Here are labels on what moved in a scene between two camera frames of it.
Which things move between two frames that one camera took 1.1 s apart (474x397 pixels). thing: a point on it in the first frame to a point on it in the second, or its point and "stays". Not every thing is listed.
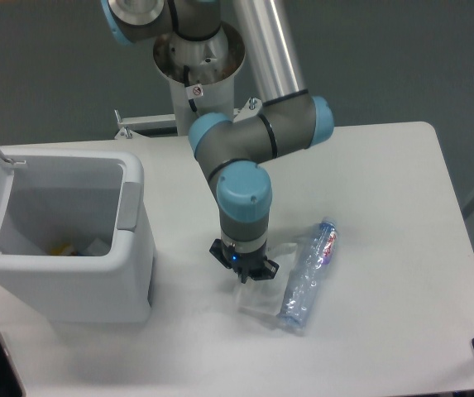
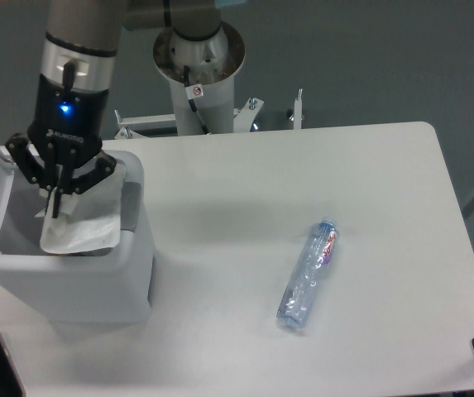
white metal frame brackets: x=130 y=126 stays
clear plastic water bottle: x=298 y=303 stays
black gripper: x=246 y=264 to x=66 y=114
